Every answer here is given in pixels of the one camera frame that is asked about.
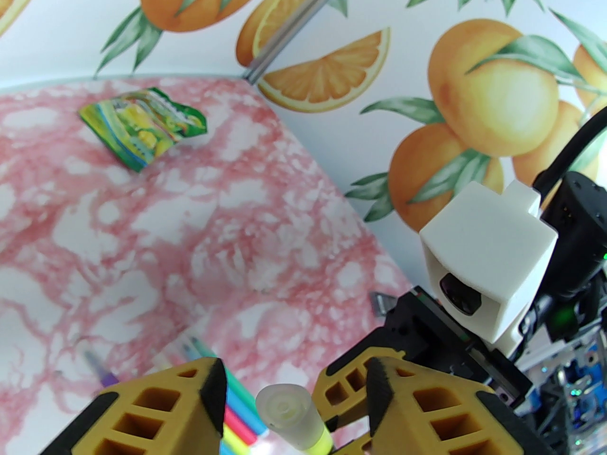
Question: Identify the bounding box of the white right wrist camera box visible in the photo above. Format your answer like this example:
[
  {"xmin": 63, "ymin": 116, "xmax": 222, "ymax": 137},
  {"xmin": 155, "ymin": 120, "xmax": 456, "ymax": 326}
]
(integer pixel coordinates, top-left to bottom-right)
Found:
[{"xmin": 420, "ymin": 181, "xmax": 558, "ymax": 355}]

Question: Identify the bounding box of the lime yellow marker pen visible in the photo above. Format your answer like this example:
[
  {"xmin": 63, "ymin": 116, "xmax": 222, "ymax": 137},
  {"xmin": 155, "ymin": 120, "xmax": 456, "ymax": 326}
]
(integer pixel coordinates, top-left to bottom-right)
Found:
[{"xmin": 303, "ymin": 425, "xmax": 335, "ymax": 455}]

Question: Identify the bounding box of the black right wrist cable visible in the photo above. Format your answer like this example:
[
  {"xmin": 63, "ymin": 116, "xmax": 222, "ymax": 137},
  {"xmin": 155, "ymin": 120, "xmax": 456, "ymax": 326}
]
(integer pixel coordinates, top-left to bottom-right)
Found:
[{"xmin": 533, "ymin": 109, "xmax": 607, "ymax": 199}]

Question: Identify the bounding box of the clear pen cap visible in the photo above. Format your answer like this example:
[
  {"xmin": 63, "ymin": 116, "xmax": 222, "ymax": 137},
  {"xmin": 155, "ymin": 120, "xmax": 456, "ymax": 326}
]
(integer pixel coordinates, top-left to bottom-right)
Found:
[{"xmin": 256, "ymin": 383, "xmax": 317, "ymax": 450}]

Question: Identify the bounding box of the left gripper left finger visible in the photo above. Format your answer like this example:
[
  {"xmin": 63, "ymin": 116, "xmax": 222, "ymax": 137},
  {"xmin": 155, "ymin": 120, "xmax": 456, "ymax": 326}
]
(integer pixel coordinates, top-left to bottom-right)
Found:
[{"xmin": 45, "ymin": 357, "xmax": 227, "ymax": 455}]

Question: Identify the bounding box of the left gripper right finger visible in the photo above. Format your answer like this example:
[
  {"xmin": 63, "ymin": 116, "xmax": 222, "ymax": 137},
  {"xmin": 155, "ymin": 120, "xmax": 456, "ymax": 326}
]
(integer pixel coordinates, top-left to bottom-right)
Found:
[{"xmin": 367, "ymin": 357, "xmax": 570, "ymax": 455}]

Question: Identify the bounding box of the green yellow snack packet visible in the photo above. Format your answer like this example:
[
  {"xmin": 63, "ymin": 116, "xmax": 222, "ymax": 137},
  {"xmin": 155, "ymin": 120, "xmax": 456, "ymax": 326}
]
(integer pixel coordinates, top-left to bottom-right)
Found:
[{"xmin": 78, "ymin": 87, "xmax": 208, "ymax": 173}]

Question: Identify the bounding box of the blue marker pen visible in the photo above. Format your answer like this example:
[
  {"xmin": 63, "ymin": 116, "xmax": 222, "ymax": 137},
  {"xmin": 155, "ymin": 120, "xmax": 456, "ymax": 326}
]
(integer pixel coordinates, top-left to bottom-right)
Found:
[{"xmin": 228, "ymin": 387, "xmax": 268, "ymax": 444}]

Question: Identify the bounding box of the purple marker pen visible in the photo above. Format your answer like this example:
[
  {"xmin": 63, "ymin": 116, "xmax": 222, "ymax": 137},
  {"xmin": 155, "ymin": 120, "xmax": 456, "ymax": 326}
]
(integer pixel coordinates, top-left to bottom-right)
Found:
[{"xmin": 83, "ymin": 349, "xmax": 118, "ymax": 388}]

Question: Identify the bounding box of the aluminium frame post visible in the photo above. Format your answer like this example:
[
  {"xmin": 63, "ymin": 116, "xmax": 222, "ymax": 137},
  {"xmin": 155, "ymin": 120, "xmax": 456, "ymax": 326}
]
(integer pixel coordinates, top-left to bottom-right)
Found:
[{"xmin": 243, "ymin": 0, "xmax": 354, "ymax": 85}]

